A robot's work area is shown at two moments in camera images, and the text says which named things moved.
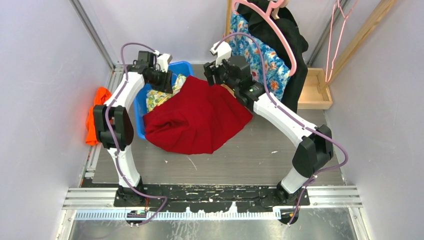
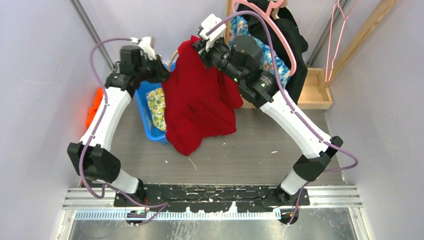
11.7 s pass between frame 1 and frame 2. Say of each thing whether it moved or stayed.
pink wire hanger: stayed
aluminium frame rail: stayed
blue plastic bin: moved
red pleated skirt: moved
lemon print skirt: moved
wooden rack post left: stayed
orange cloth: stayed
